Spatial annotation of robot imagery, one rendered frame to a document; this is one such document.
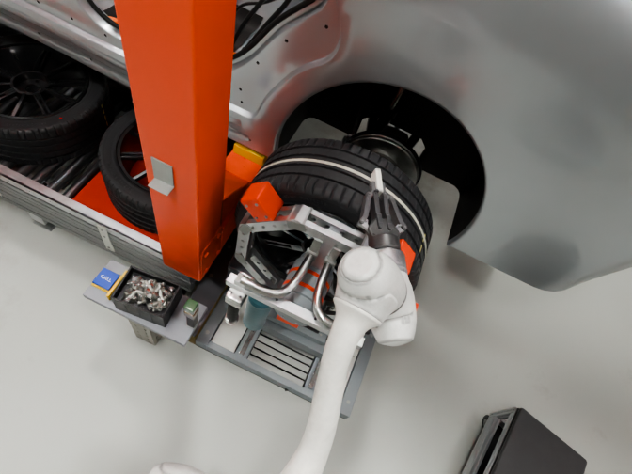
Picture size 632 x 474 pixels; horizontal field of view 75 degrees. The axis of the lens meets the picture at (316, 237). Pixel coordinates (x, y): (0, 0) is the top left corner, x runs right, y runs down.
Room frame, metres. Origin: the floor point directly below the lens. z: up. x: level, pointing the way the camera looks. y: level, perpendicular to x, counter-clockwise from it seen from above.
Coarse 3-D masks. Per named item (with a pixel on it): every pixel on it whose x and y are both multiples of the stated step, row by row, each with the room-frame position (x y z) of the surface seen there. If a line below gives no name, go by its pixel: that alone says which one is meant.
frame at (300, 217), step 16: (288, 208) 0.68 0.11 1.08; (304, 208) 0.68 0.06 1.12; (240, 224) 0.63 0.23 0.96; (256, 224) 0.63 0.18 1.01; (272, 224) 0.63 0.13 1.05; (288, 224) 0.63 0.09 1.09; (304, 224) 0.63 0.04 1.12; (320, 224) 0.67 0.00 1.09; (336, 224) 0.67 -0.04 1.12; (240, 240) 0.63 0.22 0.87; (336, 240) 0.62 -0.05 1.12; (352, 240) 0.67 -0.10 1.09; (240, 256) 0.63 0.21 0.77; (256, 256) 0.67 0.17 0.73; (256, 272) 0.63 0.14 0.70; (272, 272) 0.68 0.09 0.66; (272, 288) 0.63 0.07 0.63
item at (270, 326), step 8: (264, 328) 0.65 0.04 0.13; (272, 328) 0.65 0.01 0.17; (280, 328) 0.67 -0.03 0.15; (280, 336) 0.65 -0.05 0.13; (288, 336) 0.65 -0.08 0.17; (296, 336) 0.67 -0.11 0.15; (296, 344) 0.64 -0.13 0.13; (304, 344) 0.64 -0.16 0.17; (312, 344) 0.67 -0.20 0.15; (312, 352) 0.64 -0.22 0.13; (320, 352) 0.64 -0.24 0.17
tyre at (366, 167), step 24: (288, 144) 0.92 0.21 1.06; (312, 144) 0.90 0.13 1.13; (336, 144) 0.91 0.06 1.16; (264, 168) 0.83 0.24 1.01; (288, 168) 0.79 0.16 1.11; (312, 168) 0.79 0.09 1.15; (336, 168) 0.81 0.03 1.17; (360, 168) 0.85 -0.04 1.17; (384, 168) 0.89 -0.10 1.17; (288, 192) 0.71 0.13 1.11; (312, 192) 0.72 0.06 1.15; (336, 192) 0.73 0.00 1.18; (360, 192) 0.77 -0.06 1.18; (408, 192) 0.88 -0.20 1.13; (240, 216) 0.72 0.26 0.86; (408, 216) 0.80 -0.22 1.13; (408, 240) 0.74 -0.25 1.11
